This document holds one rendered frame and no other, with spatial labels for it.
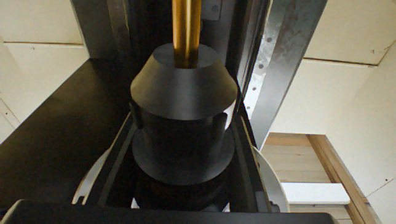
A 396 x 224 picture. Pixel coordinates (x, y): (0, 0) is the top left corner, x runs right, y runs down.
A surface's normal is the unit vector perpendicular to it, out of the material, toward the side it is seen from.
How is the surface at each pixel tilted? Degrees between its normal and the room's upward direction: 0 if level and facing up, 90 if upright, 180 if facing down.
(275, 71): 90
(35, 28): 90
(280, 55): 90
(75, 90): 180
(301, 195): 180
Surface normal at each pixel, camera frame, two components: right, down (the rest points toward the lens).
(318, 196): 0.06, -0.75
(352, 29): -0.01, 0.66
